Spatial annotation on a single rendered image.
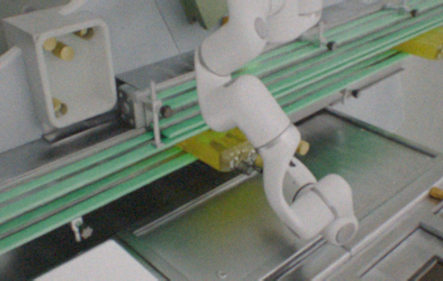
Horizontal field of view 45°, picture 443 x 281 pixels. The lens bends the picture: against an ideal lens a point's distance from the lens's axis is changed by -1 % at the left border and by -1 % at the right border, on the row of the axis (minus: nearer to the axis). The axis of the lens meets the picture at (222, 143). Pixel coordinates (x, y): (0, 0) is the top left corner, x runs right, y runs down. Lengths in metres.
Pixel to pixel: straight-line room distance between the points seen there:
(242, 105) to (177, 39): 0.58
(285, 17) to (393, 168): 0.66
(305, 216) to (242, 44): 0.34
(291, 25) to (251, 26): 0.21
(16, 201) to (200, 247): 0.41
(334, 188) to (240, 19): 0.36
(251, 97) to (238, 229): 0.43
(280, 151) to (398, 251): 0.49
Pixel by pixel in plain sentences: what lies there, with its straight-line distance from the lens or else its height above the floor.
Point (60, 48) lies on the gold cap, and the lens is 1.26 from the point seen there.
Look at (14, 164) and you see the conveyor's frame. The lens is 1.28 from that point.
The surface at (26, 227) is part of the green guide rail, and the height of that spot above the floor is 0.93.
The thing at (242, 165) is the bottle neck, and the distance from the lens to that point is 1.26.
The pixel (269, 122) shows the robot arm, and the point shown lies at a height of 1.31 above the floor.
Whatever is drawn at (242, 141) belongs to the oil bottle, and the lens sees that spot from 1.34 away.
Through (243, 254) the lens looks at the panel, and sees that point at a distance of 1.23.
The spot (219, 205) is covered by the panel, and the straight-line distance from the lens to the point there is 1.37.
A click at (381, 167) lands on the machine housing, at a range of 1.63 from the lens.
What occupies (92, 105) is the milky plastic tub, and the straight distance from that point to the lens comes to 1.33.
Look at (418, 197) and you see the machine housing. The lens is 1.48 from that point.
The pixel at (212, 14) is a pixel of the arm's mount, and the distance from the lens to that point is 1.47.
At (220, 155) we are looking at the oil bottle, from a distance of 1.28.
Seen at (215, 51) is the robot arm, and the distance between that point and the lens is 1.04.
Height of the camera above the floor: 1.88
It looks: 40 degrees down
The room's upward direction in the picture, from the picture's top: 119 degrees clockwise
